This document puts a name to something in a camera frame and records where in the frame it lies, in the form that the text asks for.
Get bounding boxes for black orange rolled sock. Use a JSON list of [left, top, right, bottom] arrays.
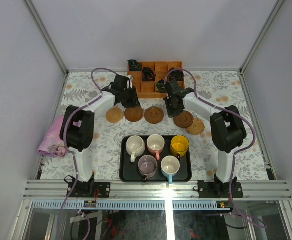
[[141, 67, 156, 82]]

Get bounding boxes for orange wooden compartment box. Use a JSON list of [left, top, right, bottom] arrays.
[[128, 60, 185, 99]]

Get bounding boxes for blue green rolled sock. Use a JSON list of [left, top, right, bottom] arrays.
[[155, 79, 173, 94]]

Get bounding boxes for purple printed cloth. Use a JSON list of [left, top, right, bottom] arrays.
[[37, 115, 67, 158]]

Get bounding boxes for dark grey rolled sock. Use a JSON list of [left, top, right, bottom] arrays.
[[168, 67, 184, 82]]

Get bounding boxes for brown wooden coaster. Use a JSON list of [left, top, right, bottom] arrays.
[[124, 107, 144, 122], [173, 111, 194, 128], [144, 106, 164, 124]]

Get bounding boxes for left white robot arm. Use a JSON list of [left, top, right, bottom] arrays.
[[60, 74, 141, 198]]

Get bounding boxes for purple ceramic cup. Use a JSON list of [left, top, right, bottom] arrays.
[[138, 155, 158, 183]]

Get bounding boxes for light blue ceramic cup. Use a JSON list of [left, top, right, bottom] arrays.
[[160, 155, 181, 184]]

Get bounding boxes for yellow ceramic cup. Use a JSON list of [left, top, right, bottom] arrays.
[[170, 135, 190, 160]]

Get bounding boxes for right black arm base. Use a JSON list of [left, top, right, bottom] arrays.
[[192, 175, 244, 199]]

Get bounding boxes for black plastic tray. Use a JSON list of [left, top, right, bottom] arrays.
[[119, 135, 193, 183]]

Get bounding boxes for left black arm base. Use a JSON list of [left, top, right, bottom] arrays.
[[64, 174, 111, 199]]

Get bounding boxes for aluminium frame rail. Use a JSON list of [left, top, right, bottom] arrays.
[[23, 180, 292, 201]]

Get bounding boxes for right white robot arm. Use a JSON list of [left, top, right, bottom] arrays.
[[164, 80, 247, 198]]

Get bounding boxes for pink ceramic cup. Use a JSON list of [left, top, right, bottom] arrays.
[[146, 134, 165, 161]]

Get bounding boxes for white ceramic cup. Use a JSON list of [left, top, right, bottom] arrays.
[[125, 135, 146, 163]]

